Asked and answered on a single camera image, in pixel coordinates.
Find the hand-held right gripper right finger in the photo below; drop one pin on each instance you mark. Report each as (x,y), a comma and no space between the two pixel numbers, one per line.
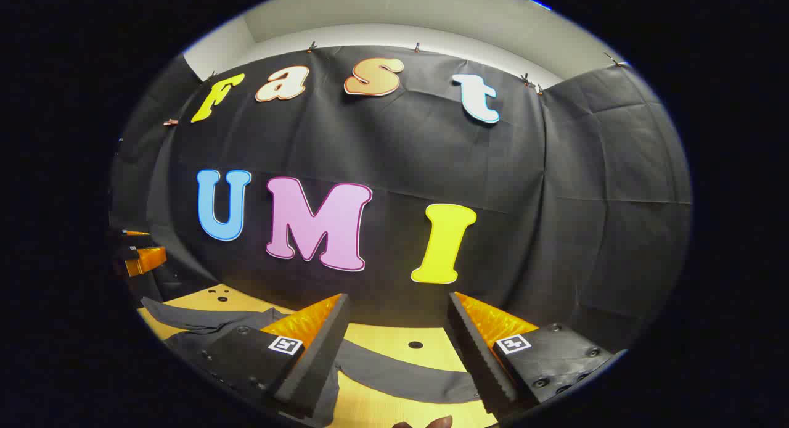
(478,354)

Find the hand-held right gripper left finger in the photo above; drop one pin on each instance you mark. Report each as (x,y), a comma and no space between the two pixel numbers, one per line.
(311,360)

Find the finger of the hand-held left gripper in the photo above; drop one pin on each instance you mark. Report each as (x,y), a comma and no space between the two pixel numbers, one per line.
(135,233)
(147,259)

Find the black backdrop cloth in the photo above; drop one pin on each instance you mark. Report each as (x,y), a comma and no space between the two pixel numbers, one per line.
(400,156)

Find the grey polo shirt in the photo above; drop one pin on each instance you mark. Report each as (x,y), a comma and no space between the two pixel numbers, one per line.
(394,369)

